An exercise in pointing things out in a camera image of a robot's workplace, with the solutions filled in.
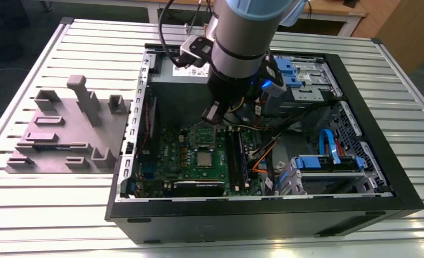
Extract black PC case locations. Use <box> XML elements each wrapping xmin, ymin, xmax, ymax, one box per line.
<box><xmin>104</xmin><ymin>42</ymin><xmax>424</xmax><ymax>245</ymax></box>

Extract grey parts rack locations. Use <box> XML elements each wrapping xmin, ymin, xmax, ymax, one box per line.
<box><xmin>4</xmin><ymin>75</ymin><xmax>133</xmax><ymax>175</ymax></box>

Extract black graphics card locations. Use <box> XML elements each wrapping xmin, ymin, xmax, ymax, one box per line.
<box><xmin>163</xmin><ymin>179</ymin><xmax>226</xmax><ymax>198</ymax></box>

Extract green motherboard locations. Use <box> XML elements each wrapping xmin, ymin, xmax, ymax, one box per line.
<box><xmin>131</xmin><ymin>125</ymin><xmax>266</xmax><ymax>198</ymax></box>

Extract black cable silver plug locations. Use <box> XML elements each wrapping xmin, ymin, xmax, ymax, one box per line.
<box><xmin>181</xmin><ymin>0</ymin><xmax>207</xmax><ymax>35</ymax></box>

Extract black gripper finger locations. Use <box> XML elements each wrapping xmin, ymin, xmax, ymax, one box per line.
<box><xmin>200</xmin><ymin>101</ymin><xmax>231</xmax><ymax>125</ymax></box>

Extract grey power supply unit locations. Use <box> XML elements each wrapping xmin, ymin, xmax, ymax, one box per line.
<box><xmin>147</xmin><ymin>56</ymin><xmax>212</xmax><ymax>127</ymax></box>

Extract silver CPU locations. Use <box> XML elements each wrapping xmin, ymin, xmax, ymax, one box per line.
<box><xmin>196</xmin><ymin>152</ymin><xmax>215</xmax><ymax>167</ymax></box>

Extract blue wire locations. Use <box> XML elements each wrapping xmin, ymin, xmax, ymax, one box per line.
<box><xmin>318</xmin><ymin>128</ymin><xmax>342</xmax><ymax>165</ymax></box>

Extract CPU socket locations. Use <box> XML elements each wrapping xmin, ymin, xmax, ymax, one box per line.
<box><xmin>194</xmin><ymin>150</ymin><xmax>218</xmax><ymax>170</ymax></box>

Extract hard disk in blue carrier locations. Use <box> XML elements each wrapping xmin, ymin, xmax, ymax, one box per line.
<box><xmin>292</xmin><ymin>155</ymin><xmax>365</xmax><ymax>173</ymax></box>

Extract blue drive latch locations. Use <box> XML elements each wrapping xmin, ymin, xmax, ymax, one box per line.
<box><xmin>274</xmin><ymin>58</ymin><xmax>303</xmax><ymax>88</ymax></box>

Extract yellow wire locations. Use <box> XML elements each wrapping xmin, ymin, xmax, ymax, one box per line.
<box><xmin>228</xmin><ymin>98</ymin><xmax>246</xmax><ymax>116</ymax></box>

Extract RAM stick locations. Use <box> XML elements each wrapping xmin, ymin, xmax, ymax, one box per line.
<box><xmin>32</xmin><ymin>144</ymin><xmax>72</xmax><ymax>152</ymax></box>

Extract metal disk bay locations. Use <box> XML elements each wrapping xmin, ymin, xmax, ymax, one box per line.
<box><xmin>278</xmin><ymin>154</ymin><xmax>393</xmax><ymax>196</ymax></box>

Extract wooden cabinet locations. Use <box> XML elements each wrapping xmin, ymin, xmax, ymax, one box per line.
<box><xmin>351</xmin><ymin>0</ymin><xmax>424</xmax><ymax>75</ymax></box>

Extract metal drive cage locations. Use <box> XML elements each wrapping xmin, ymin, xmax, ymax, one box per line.
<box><xmin>263</xmin><ymin>56</ymin><xmax>343</xmax><ymax>117</ymax></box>

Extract black office chair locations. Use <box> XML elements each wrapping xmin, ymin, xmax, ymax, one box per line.
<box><xmin>0</xmin><ymin>0</ymin><xmax>32</xmax><ymax>64</ymax></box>

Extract thick black cable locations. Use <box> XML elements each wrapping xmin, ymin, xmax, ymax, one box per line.
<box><xmin>157</xmin><ymin>0</ymin><xmax>185</xmax><ymax>68</ymax></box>

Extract orange wires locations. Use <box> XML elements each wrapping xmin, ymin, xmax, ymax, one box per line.
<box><xmin>251</xmin><ymin>146</ymin><xmax>271</xmax><ymax>175</ymax></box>

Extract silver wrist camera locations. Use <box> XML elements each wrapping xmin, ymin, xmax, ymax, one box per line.
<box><xmin>177</xmin><ymin>34</ymin><xmax>214</xmax><ymax>68</ymax></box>
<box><xmin>260</xmin><ymin>55</ymin><xmax>287</xmax><ymax>97</ymax></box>

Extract black wire bundle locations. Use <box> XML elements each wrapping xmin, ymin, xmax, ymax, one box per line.
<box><xmin>248</xmin><ymin>103</ymin><xmax>332</xmax><ymax>159</ymax></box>

